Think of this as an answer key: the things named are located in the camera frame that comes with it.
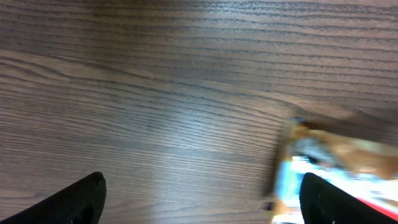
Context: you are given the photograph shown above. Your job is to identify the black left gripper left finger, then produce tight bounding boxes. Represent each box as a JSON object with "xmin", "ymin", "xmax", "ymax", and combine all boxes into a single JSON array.
[{"xmin": 1, "ymin": 172, "xmax": 107, "ymax": 224}]

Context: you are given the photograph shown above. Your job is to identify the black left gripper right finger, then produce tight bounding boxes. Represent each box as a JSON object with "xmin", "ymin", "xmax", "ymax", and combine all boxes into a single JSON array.
[{"xmin": 299, "ymin": 172, "xmax": 397, "ymax": 224}]

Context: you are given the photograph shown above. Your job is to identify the yellow snack bag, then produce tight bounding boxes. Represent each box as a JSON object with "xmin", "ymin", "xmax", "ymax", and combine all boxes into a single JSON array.
[{"xmin": 267, "ymin": 118, "xmax": 397, "ymax": 223}]

